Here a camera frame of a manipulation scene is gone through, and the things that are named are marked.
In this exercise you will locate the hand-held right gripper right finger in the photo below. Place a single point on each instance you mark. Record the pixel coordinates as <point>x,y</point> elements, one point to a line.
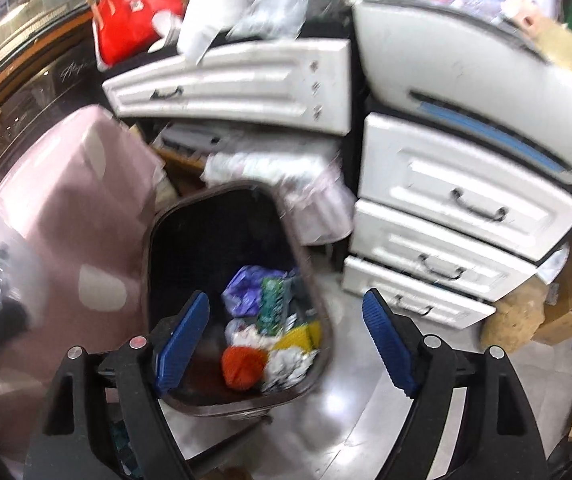
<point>391,345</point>

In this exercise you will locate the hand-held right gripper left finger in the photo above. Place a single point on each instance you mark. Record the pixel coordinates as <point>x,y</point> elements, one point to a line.
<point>180,345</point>

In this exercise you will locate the yellow and orange knitted piece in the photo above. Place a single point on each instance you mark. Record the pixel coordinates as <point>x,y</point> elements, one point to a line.
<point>241,367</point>

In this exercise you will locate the purple plastic bag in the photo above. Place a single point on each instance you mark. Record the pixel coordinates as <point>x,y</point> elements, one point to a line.
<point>246,292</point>

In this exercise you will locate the green milk carton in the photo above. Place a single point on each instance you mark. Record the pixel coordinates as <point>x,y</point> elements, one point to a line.
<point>272,305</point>

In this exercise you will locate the black trash bin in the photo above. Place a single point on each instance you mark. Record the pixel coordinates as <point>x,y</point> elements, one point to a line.
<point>190,240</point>

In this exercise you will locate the white tissue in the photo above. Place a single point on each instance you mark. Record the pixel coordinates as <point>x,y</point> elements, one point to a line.
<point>286,366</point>

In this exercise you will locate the person's plaid trousers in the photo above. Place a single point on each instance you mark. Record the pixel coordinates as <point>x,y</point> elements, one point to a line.
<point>121,437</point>

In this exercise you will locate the pink polka-dot tablecloth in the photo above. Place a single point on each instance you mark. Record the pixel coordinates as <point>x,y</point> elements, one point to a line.
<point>65,220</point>

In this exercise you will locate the white three-drawer cabinet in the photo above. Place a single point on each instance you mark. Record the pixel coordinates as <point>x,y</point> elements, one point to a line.
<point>466,180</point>

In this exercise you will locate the white bundled cloth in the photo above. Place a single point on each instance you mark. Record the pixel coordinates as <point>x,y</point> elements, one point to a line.
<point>276,170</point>

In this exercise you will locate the wooden bar counter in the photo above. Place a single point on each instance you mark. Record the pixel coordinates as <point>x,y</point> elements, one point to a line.
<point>30,55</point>

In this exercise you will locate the white printer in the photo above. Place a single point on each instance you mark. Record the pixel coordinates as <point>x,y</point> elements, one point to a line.
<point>466,60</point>

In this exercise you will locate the red tote bag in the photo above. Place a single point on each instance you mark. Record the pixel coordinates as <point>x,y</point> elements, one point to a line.
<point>130,20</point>

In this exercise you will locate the beige round container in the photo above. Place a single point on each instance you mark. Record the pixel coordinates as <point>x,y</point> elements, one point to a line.
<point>561,47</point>

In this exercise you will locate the clear plastic bag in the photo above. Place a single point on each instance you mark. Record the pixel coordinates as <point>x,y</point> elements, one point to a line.
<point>276,10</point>

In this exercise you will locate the pink round sponge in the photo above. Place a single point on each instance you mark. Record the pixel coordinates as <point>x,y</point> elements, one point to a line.
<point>523,15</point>

